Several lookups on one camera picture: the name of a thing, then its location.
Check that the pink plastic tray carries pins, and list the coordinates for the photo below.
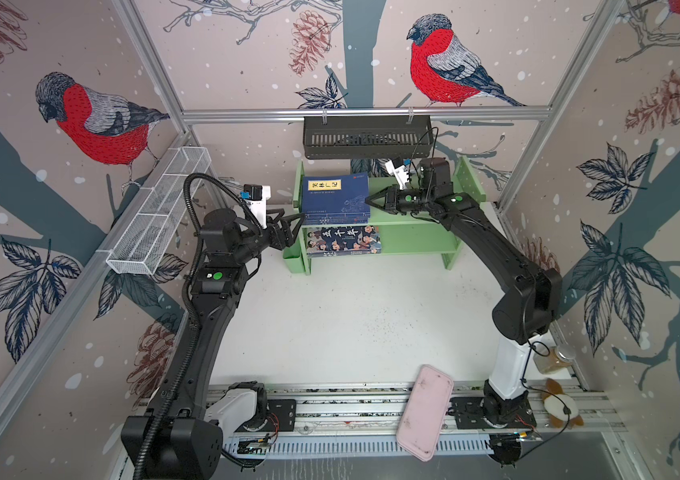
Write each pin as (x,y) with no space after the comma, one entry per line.
(420,426)

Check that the blue book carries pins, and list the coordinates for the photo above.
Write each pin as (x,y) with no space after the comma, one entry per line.
(335,195)
(336,219)

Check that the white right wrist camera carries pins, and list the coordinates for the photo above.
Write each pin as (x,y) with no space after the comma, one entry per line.
(400,170)

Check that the green wooden shelf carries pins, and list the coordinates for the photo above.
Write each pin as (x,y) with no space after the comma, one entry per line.
(403,235)

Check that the small glass jar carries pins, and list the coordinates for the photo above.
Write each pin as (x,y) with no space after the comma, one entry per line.
(552,359)

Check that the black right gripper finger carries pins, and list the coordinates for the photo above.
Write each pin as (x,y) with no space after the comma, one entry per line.
(389,194)
(382,204)

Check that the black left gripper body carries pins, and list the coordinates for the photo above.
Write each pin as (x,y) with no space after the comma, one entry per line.
(269,238)

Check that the colourful illustrated thick book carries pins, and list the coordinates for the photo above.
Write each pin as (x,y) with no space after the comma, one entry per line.
(343,241)

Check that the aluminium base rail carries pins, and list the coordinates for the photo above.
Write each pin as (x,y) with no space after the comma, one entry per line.
(361,420)

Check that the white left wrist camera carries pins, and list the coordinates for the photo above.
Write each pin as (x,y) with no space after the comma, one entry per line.
(256,197)

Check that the black hanging basket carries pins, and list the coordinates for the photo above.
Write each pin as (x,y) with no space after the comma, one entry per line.
(373,137)

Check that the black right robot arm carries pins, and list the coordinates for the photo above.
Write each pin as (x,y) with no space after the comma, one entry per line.
(531,294)

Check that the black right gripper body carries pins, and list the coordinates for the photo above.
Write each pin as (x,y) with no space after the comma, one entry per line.
(411,201)

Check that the white wire mesh basket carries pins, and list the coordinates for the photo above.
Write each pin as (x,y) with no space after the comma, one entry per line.
(142,246)

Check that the small green pen box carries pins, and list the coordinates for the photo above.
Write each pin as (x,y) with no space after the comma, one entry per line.
(296,259)

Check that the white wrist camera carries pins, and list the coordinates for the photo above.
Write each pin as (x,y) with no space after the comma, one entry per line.
(256,197)
(400,170)

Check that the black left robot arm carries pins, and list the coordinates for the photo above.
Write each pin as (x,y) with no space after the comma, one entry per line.
(181,436)

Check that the small plush toy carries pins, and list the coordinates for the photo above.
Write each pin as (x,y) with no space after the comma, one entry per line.
(560,407)

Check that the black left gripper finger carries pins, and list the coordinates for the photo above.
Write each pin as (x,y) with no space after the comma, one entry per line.
(291,227)
(278,216)

